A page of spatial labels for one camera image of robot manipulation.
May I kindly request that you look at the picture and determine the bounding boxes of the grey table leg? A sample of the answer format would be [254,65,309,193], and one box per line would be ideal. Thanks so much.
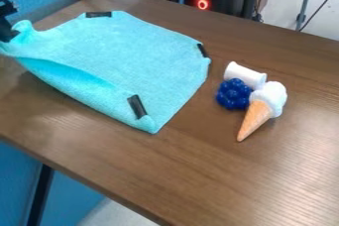
[294,0,315,32]

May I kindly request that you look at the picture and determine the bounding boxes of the turquoise cloth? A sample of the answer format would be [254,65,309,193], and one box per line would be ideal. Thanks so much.
[0,10,212,135]

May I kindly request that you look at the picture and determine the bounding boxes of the toy ice cream cone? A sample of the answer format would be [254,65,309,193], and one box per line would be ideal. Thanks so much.
[235,80,289,143]

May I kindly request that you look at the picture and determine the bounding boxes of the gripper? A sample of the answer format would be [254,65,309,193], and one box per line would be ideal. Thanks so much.
[0,0,22,44]

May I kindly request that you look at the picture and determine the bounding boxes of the blue toy grapes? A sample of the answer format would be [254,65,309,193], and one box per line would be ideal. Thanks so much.
[214,77,255,111]

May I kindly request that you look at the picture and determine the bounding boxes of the white toy spool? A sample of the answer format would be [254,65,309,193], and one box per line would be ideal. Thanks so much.
[222,60,270,90]

